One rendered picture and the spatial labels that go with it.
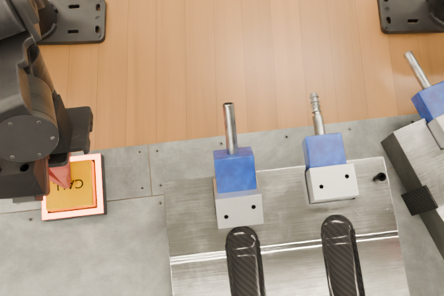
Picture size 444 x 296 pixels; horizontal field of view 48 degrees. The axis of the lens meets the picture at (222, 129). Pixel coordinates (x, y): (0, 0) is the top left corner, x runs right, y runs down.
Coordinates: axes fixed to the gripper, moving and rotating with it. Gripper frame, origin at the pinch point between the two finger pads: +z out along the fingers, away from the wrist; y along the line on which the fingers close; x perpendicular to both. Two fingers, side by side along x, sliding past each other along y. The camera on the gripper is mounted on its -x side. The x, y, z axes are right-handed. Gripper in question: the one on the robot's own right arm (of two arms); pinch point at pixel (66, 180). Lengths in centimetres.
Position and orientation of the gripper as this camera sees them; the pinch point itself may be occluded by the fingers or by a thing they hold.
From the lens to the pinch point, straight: 66.1
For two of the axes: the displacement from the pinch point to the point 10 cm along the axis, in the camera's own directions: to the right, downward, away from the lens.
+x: -1.0, -7.2, 6.9
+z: 0.6, 6.9, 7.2
